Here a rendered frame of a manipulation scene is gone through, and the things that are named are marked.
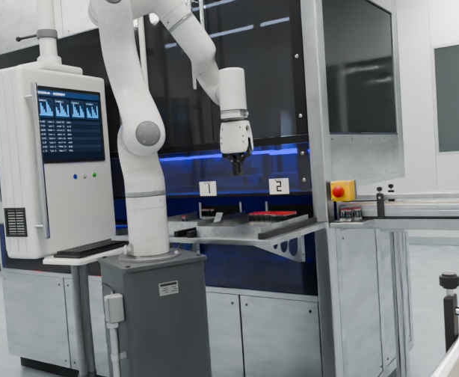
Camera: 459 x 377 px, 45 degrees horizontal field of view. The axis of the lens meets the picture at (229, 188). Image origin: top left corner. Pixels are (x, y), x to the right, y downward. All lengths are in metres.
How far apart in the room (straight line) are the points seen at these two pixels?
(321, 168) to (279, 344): 0.72
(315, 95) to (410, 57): 4.76
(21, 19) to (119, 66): 1.64
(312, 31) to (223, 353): 1.36
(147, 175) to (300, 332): 0.94
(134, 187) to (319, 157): 0.75
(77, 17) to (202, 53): 1.27
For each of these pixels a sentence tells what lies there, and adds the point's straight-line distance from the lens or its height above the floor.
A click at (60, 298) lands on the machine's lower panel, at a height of 0.46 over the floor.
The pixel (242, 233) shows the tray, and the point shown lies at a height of 0.89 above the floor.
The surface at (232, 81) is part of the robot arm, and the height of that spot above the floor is 1.37.
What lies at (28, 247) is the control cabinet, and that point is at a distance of 2.29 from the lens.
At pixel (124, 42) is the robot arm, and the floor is 1.49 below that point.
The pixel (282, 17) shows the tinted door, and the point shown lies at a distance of 2.17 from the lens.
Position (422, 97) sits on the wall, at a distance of 6.68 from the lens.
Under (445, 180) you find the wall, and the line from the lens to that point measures 6.62.
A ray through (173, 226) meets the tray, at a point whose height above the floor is 0.90.
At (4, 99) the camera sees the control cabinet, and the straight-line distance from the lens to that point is 2.33.
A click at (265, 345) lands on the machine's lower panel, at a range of 2.30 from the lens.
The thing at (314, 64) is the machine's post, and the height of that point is 1.46.
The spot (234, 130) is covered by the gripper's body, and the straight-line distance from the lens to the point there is 1.72.
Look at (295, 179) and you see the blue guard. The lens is 2.09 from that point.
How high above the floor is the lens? 1.14
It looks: 3 degrees down
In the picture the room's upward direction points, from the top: 4 degrees counter-clockwise
